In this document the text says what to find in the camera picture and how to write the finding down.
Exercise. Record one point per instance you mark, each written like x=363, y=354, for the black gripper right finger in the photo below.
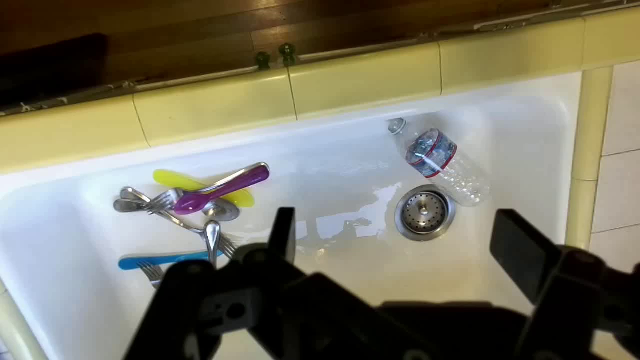
x=567, y=286

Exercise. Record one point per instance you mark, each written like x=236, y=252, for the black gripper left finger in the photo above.
x=201, y=307

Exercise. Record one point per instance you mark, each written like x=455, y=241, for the metal sink drain strainer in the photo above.
x=425, y=213

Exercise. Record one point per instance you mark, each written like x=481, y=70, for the white kitchen sink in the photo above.
x=347, y=167

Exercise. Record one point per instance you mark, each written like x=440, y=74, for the blue plastic knife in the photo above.
x=152, y=260

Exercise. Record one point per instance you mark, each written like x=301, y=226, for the purple plastic spoon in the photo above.
x=212, y=193

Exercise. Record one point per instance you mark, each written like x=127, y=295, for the purple plastic utensil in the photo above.
x=171, y=178

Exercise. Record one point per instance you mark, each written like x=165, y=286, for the clear plastic water bottle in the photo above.
x=437, y=157

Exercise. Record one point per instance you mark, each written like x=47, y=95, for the cream lower kitchen cabinets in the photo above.
x=201, y=41

